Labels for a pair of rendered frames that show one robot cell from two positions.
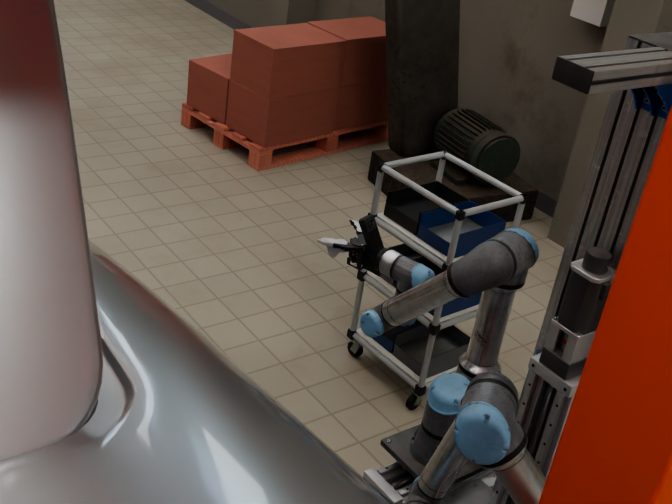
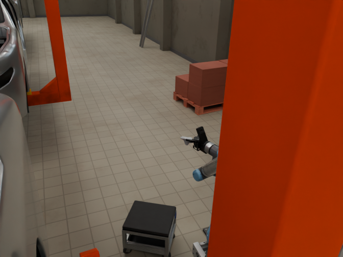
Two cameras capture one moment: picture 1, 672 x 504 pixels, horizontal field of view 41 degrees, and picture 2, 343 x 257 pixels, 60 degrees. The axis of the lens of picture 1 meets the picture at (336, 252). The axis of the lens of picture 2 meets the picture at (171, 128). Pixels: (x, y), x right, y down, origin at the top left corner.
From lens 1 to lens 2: 77 cm
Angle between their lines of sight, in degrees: 15
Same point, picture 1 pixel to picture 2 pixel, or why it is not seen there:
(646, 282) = (234, 156)
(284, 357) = (194, 186)
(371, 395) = not seen: hidden behind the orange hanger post
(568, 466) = not seen: outside the picture
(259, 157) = (198, 109)
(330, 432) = (207, 218)
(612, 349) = (222, 207)
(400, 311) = (207, 170)
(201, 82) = (179, 83)
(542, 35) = not seen: hidden behind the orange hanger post
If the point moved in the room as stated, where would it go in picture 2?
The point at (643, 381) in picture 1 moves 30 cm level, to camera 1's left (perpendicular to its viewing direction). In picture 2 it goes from (239, 235) to (78, 196)
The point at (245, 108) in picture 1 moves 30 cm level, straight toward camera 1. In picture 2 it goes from (193, 92) to (191, 98)
